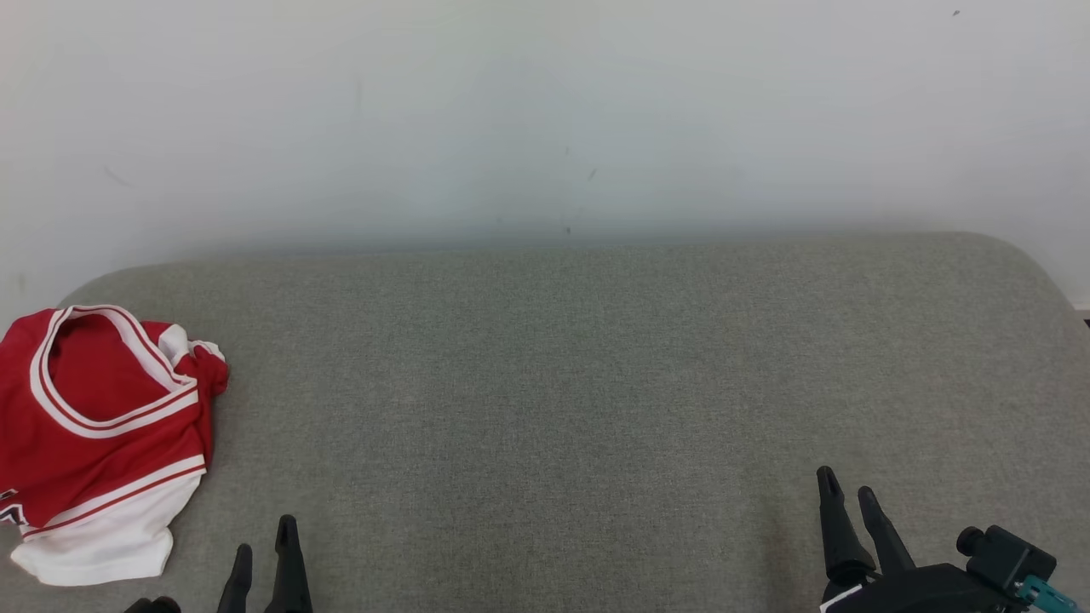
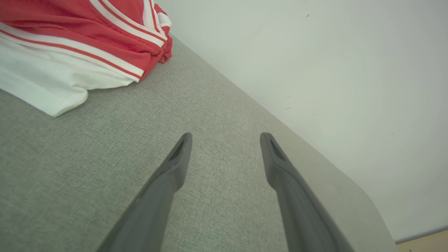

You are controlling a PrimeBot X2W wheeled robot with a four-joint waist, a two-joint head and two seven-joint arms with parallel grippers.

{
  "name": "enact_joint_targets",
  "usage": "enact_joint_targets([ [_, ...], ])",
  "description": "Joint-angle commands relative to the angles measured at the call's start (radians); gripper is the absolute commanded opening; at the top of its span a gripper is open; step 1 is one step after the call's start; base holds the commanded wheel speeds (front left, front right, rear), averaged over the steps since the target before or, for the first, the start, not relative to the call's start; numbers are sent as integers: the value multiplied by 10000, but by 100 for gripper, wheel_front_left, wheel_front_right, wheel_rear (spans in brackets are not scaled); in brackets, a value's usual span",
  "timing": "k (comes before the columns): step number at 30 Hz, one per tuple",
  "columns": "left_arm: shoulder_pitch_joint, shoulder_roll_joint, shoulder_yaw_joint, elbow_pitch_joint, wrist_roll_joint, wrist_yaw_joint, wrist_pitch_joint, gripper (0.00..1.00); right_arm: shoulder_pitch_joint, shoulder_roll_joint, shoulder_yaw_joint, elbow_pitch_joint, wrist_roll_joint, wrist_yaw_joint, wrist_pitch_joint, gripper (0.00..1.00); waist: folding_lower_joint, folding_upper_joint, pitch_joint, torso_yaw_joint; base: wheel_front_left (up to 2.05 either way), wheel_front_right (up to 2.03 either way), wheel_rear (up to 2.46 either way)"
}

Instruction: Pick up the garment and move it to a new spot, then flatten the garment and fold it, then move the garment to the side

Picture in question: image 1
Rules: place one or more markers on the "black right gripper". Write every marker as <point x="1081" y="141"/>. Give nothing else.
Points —
<point x="920" y="592"/>

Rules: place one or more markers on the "red basketball jersey white trim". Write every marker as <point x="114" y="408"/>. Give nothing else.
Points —
<point x="94" y="443"/>

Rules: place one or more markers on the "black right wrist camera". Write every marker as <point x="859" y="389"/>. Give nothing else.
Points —
<point x="1009" y="558"/>

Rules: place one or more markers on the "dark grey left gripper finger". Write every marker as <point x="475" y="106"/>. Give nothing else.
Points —
<point x="236" y="587"/>
<point x="288" y="579"/>

